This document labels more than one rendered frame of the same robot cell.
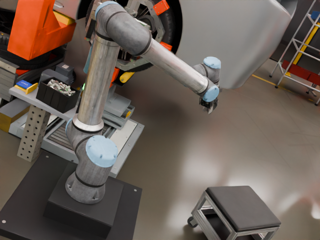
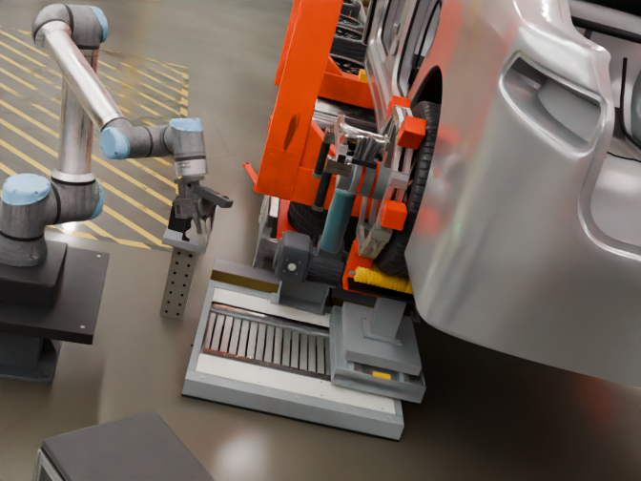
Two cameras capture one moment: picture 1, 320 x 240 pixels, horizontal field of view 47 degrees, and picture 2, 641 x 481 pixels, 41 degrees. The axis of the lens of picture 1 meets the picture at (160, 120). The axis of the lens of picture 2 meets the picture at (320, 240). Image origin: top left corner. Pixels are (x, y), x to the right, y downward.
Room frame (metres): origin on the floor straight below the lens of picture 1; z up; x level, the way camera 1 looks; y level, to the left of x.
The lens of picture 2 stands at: (2.04, -2.49, 1.85)
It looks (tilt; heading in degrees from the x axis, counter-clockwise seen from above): 23 degrees down; 82
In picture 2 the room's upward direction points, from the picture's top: 16 degrees clockwise
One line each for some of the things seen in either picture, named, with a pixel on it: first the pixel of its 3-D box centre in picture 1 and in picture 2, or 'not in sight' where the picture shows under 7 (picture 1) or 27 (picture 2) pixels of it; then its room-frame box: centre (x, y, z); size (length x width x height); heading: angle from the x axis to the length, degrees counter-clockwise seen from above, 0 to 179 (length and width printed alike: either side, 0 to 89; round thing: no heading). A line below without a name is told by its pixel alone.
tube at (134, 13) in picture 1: (142, 15); (367, 137); (2.49, 0.41, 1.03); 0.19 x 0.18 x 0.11; 179
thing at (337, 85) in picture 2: not in sight; (343, 72); (2.61, 2.94, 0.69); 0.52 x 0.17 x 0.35; 179
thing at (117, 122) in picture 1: (101, 105); (374, 351); (2.78, 0.50, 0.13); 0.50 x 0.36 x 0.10; 89
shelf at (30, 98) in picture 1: (48, 101); (191, 223); (1.94, 0.66, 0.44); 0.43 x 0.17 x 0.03; 89
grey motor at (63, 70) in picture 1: (58, 86); (320, 277); (2.52, 0.81, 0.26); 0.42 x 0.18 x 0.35; 179
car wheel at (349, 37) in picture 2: not in sight; (338, 43); (2.76, 5.55, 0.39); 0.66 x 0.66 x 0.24
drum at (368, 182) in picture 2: not in sight; (365, 177); (2.54, 0.50, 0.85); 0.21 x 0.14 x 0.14; 179
